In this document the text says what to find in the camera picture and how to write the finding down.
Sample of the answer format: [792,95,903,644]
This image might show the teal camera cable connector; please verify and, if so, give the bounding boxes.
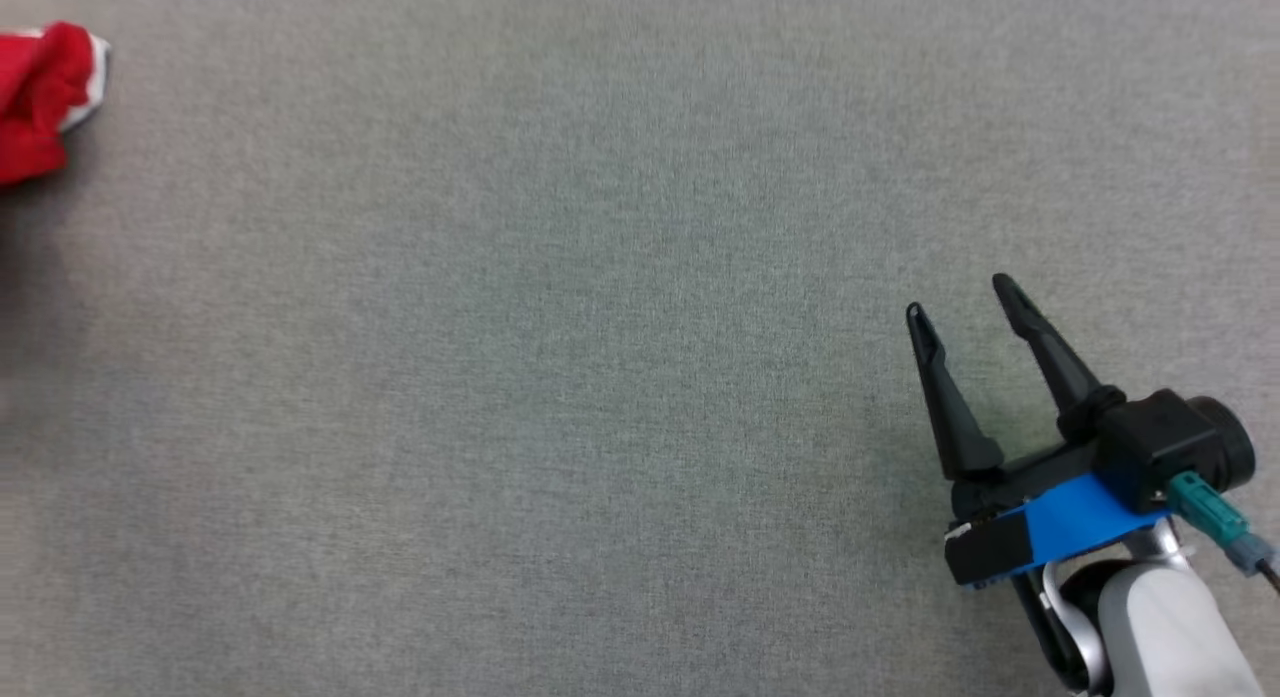
[1165,470,1280,593]

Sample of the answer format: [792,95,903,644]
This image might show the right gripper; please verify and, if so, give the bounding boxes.
[906,274,1127,591]

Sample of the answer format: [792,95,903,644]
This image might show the red basketball jersey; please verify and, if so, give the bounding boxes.
[0,21,112,188]

